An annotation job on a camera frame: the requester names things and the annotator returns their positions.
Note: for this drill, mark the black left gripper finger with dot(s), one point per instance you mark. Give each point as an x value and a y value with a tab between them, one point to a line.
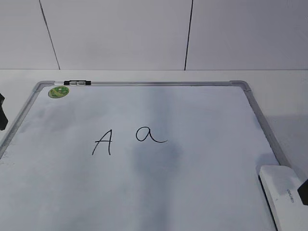
3	118

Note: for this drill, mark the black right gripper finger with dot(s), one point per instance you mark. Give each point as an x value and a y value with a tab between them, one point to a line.
303	192

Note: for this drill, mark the white board eraser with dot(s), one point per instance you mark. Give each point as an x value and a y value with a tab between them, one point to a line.
280	184

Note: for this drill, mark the round green magnet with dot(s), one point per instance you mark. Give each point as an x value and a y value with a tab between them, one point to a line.
58	92

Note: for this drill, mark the white board with aluminium frame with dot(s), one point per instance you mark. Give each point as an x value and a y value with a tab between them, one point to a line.
138	157

